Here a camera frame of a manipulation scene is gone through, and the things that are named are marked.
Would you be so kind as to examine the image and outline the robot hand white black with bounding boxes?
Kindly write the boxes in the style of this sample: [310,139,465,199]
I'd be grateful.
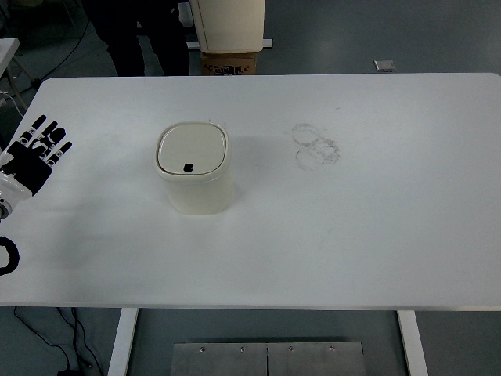
[0,114,74,211]

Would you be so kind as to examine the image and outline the cream trash bin with lid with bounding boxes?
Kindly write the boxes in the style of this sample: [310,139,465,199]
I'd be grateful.
[155,121,236,216]

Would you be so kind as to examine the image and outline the white side table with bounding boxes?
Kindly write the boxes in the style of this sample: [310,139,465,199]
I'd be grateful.
[0,37,41,115]

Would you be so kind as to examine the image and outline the person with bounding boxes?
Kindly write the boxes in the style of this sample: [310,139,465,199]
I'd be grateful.
[83,0,191,78]

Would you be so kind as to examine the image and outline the white table leg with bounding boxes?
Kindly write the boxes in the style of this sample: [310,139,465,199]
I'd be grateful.
[106,309,139,376]
[396,309,430,376]

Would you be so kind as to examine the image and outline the brown cardboard box black print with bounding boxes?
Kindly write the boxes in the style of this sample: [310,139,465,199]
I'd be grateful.
[199,50,258,76]

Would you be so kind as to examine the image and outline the large cream cabinet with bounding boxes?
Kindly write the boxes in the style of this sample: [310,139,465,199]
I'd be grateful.
[189,0,265,54]

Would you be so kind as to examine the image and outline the white stand base bar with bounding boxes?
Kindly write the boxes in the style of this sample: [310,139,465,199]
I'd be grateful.
[186,38,274,52]

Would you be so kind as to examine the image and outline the grey metal plate with screws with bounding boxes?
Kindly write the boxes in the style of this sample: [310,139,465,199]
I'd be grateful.
[171,341,367,376]

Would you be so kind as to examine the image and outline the thin black floor cable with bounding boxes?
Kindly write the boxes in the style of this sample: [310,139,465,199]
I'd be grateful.
[32,15,92,85]

